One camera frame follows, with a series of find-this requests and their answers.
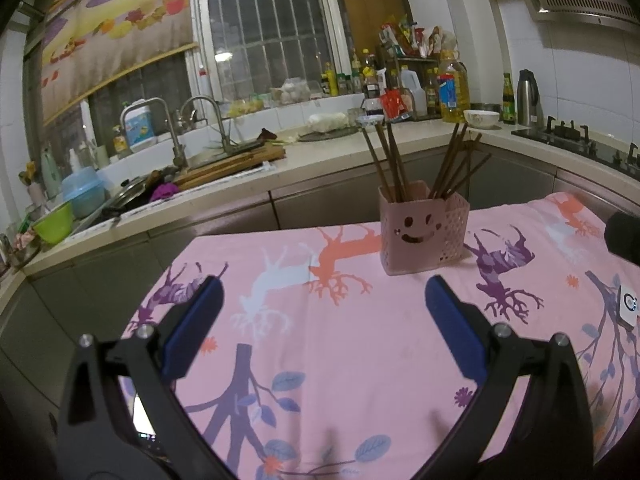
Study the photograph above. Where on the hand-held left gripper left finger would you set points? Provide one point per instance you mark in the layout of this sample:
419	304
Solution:
192	335

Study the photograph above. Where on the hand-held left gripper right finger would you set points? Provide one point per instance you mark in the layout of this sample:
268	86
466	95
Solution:
455	332

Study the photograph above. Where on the pink smiley chopstick holder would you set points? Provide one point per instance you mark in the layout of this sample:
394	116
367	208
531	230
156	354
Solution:
415	255

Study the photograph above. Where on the bunch of brown wooden chopsticks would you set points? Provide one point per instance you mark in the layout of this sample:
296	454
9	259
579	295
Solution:
397	180

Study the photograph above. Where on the white square device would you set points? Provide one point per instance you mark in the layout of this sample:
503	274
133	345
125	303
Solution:
629	307

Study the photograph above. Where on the smartphone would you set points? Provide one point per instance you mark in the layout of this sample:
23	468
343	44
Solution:
142	415

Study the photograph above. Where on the pink deer print tablecloth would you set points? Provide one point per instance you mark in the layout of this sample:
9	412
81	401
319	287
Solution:
350	335

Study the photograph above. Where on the black gas stove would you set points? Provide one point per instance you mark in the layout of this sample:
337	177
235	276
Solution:
575	142

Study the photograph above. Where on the purple cloth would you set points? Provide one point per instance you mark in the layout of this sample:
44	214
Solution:
164	191

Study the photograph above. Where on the dark cooking pan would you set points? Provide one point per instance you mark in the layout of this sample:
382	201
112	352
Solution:
125	195

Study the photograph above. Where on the steel thermos jug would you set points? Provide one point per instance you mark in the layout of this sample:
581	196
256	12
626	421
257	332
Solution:
529	100

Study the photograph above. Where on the wooden cutting board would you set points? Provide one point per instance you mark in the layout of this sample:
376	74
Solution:
225	167

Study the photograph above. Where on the green plastic bowl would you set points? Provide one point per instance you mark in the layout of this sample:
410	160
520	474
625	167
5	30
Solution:
52	225

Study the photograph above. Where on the dark green bottle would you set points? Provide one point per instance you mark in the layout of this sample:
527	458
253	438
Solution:
508	102

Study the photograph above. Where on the blue plastic container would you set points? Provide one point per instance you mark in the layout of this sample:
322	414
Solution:
82	192

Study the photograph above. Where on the white ceramic bowl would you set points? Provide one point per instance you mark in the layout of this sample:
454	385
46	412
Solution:
481	119

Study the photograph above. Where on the white blue-label detergent bottle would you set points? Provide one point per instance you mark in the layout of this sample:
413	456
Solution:
140	130

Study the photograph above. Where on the kitchen counter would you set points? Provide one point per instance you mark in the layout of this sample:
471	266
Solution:
325	160

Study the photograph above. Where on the tall steel faucet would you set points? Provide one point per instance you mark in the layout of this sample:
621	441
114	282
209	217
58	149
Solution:
167	120

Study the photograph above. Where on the curved steel faucet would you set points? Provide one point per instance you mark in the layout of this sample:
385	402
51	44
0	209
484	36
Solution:
215	115

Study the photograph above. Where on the yellow cooking oil bottle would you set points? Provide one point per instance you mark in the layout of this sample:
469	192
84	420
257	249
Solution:
452	90

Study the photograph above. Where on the small blue pattern bowl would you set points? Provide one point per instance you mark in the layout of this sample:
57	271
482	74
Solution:
370	121

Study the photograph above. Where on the red packet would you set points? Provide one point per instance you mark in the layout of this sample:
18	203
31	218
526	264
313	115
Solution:
392	105

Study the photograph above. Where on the white plastic jug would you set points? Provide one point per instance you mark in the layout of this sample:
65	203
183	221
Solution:
414	95

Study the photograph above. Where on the white plastic bag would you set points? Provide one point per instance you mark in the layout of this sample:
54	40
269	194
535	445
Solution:
330	121

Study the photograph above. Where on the dark sauce bottle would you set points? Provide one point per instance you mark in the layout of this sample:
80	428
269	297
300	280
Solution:
371	95

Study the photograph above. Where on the rack of snack packets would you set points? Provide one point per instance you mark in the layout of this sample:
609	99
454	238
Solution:
415	40

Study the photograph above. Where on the fruit print window blind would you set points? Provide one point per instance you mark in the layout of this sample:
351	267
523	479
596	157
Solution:
115	20

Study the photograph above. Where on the barred window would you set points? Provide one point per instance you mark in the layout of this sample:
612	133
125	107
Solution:
270	15

